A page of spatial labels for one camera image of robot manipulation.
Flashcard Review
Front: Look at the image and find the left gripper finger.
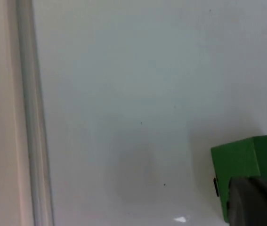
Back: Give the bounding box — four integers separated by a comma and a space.
226, 176, 267, 226

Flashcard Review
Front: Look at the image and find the green cube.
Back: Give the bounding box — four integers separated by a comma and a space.
210, 133, 267, 222

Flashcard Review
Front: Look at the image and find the grey-framed whiteboard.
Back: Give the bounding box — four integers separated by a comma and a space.
7, 0, 267, 226

